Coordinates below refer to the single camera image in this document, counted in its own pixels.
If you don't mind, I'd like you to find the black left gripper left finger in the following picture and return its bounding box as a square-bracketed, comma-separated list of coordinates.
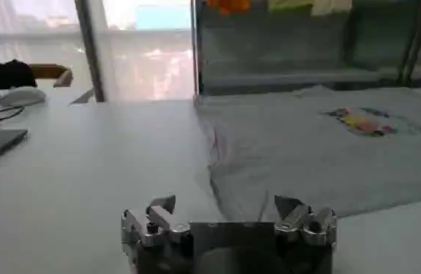
[120, 195, 191, 247]

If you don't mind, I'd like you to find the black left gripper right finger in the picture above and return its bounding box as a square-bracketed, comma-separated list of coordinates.
[273, 195, 338, 247]

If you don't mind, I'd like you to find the grey printed polo shirt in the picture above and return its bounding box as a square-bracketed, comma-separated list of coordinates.
[194, 84, 421, 220]

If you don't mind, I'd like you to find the white metal shelf with clothes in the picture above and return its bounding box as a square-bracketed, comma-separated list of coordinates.
[190, 0, 382, 97]

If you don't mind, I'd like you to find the brown wooden chair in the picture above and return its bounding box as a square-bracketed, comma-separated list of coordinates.
[28, 63, 74, 89]

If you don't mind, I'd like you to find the white computer mouse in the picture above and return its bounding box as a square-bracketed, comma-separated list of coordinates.
[0, 86, 47, 108]

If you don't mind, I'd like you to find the black jacket with white stripes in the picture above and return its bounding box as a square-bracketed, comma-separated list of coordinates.
[0, 59, 38, 91]

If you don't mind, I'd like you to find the grey window frame post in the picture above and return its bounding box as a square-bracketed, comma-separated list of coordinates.
[74, 0, 108, 103]

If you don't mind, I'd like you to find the dark metal glass-frame pole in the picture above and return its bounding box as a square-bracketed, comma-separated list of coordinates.
[396, 0, 421, 86]

